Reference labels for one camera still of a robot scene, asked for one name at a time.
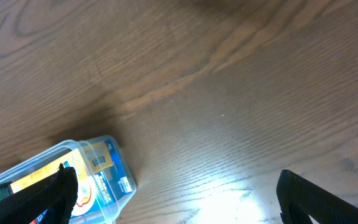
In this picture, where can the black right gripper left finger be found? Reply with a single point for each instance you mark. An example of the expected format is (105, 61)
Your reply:
(55, 196)

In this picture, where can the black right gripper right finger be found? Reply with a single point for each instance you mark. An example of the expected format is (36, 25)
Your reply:
(301, 201)

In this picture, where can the blue Kool Fever box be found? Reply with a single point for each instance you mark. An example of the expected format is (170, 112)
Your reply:
(114, 186)

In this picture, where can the yellow Woods box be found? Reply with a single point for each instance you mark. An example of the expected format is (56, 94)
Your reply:
(95, 159)

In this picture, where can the clear plastic container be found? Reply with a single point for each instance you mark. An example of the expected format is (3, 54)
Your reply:
(30, 165)

